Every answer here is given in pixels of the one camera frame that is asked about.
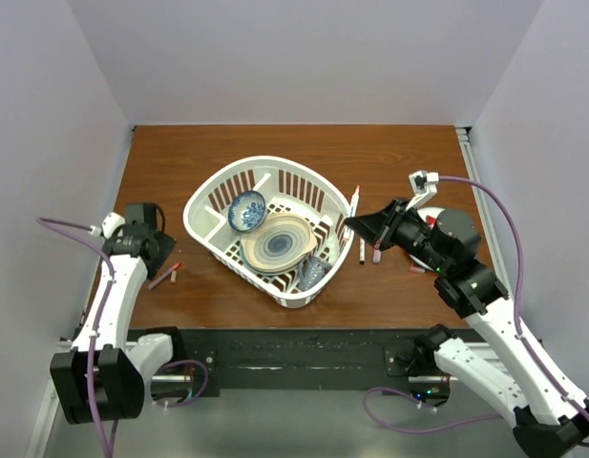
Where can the blue glass cup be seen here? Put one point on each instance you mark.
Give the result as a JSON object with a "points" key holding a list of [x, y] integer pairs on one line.
{"points": [[312, 270]]}

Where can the pink highlighter pen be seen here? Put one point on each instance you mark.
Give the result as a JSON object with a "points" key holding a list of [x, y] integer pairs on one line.
{"points": [[377, 254]]}

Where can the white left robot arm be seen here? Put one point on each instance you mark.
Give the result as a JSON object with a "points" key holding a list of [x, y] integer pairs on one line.
{"points": [[101, 374]]}

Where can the beige blue ringed plate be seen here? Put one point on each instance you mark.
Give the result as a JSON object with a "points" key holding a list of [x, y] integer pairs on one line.
{"points": [[282, 241]]}

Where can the watermelon pattern plate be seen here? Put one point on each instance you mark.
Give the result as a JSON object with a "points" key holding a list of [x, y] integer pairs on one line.
{"points": [[428, 214]]}

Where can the blue patterned small bowl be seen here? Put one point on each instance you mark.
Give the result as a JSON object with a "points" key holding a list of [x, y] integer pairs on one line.
{"points": [[247, 211]]}

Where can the white black marker pen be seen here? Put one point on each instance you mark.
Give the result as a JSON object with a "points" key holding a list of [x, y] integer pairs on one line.
{"points": [[362, 252]]}

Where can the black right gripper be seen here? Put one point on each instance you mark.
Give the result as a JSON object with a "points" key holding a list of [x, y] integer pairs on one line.
{"points": [[371, 226]]}

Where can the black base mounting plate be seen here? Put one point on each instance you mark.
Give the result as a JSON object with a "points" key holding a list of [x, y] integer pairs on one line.
{"points": [[302, 359]]}

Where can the white plastic dish basket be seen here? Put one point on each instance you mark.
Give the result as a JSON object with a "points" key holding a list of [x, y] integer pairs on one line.
{"points": [[288, 187]]}

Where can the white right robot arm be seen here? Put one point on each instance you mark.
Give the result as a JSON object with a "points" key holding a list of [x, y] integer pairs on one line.
{"points": [[548, 414]]}

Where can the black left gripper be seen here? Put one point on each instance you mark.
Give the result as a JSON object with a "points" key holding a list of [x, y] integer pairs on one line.
{"points": [[165, 244]]}

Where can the white red pen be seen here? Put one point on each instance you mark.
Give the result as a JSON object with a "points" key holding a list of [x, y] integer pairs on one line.
{"points": [[352, 207]]}

